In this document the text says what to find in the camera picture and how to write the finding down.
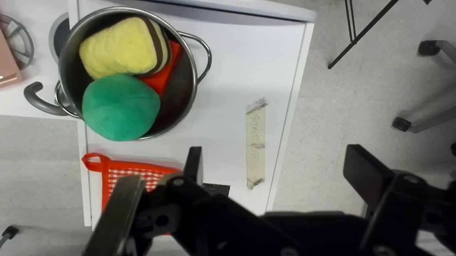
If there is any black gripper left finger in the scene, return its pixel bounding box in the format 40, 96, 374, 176
84, 146, 202, 256

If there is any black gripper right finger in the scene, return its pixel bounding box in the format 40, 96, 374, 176
343, 143, 456, 256

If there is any green pea plush toy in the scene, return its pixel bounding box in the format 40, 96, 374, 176
81, 74, 161, 140

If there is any white toy kitchen cabinet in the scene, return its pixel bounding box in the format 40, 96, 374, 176
69, 0, 316, 213

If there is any red orange plush toy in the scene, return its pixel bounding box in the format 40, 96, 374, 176
142, 41, 182, 95

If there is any steel cooking pot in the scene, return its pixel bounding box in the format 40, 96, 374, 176
30, 5, 212, 139

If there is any yellow plush toy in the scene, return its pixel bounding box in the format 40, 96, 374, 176
78, 17, 159, 78

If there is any grey toy faucet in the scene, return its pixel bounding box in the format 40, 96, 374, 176
22, 81, 71, 116

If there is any red plastic basket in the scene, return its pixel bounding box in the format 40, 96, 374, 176
81, 152, 176, 207

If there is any pink plastic tray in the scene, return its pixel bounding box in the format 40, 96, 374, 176
0, 29, 22, 86

